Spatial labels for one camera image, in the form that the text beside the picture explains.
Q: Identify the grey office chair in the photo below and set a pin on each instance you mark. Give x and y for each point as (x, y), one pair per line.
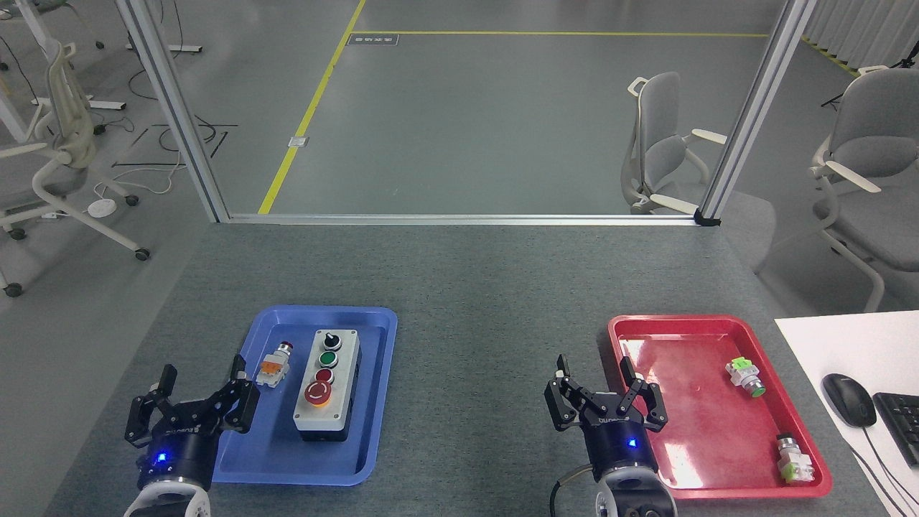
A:
(664, 143)
(879, 143)

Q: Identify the silver push button green block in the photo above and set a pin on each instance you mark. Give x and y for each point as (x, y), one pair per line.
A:
(794, 461)

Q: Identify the white round floor disc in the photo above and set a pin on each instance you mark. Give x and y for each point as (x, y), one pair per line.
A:
(102, 207)

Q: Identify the red push button orange block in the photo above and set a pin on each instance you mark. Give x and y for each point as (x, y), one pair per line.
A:
(274, 368)

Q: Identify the silver aluminium post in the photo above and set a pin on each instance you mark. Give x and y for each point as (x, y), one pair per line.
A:
(754, 108)
(176, 108)

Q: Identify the silver floor socket plate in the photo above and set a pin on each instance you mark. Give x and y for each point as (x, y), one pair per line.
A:
(299, 141)

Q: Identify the grey control box with buttons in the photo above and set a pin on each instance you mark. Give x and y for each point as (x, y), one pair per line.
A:
(327, 384)

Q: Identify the white mesh office chair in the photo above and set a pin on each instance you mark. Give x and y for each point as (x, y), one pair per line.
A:
(68, 143)

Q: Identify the dark floor sign plate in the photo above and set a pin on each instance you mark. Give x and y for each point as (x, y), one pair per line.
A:
(373, 39)

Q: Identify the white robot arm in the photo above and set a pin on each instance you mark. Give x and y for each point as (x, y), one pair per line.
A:
(635, 499)
(166, 497)

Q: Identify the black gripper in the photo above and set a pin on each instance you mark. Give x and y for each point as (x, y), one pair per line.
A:
(179, 451)
(619, 441)

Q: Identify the green push button white block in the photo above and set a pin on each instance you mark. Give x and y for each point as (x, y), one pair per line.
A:
(744, 377)

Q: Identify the silver aluminium rail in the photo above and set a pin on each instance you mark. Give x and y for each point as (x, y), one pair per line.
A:
(459, 219)

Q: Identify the red plastic tray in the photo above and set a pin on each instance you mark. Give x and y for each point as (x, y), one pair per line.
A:
(703, 431)

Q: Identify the black keyboard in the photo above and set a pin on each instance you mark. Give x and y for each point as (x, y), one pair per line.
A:
(901, 427)

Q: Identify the blue plastic tray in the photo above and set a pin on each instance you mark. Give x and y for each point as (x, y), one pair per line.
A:
(359, 431)

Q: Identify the white desk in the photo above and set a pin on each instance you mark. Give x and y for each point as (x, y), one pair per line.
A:
(847, 345)

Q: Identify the black computer mouse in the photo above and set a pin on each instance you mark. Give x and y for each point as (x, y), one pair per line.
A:
(848, 401)

